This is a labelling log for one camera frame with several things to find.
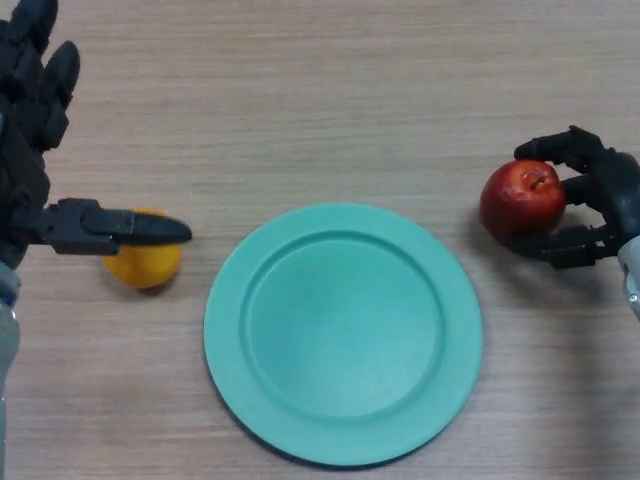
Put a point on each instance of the yellow pear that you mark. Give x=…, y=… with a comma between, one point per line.
x=145, y=267

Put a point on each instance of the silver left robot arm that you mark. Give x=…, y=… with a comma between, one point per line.
x=6, y=350

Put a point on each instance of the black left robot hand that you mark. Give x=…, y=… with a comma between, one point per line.
x=22, y=150

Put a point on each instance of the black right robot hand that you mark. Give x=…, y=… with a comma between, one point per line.
x=620, y=195

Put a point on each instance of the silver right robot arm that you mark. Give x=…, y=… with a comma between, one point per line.
x=632, y=280

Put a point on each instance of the red apple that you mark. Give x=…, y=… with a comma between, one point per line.
x=520, y=205

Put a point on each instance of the green round plate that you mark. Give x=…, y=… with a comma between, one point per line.
x=345, y=340

